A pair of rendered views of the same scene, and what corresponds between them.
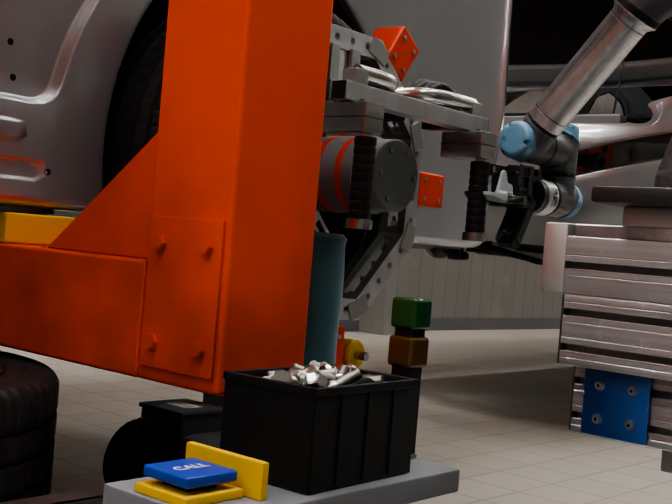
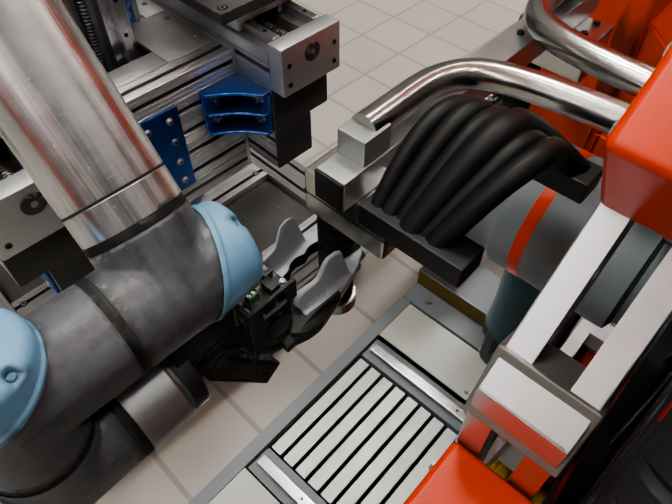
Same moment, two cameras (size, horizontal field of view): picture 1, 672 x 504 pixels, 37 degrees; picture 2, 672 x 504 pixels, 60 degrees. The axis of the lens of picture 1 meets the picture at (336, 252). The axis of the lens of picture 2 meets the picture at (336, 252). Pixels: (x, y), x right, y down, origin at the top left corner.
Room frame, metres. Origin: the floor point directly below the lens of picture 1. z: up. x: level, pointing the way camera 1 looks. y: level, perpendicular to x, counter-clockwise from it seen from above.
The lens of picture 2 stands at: (2.24, -0.24, 1.28)
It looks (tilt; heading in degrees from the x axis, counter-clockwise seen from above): 51 degrees down; 182
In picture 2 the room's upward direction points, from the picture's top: straight up
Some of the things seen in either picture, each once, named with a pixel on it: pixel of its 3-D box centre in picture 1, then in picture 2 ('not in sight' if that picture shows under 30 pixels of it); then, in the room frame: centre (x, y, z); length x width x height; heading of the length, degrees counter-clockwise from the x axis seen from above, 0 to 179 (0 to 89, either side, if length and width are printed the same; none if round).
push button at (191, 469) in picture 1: (190, 477); not in sight; (1.05, 0.13, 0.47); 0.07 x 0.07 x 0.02; 50
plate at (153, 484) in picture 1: (189, 490); not in sight; (1.05, 0.13, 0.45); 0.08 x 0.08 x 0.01; 50
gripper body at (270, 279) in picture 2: (517, 188); (224, 324); (1.98, -0.34, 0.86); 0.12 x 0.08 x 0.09; 140
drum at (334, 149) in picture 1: (351, 174); (573, 227); (1.85, -0.02, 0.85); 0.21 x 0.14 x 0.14; 50
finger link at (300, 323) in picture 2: not in sight; (296, 315); (1.95, -0.28, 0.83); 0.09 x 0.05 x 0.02; 131
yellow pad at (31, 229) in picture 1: (19, 228); not in sight; (1.70, 0.53, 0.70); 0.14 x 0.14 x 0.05; 50
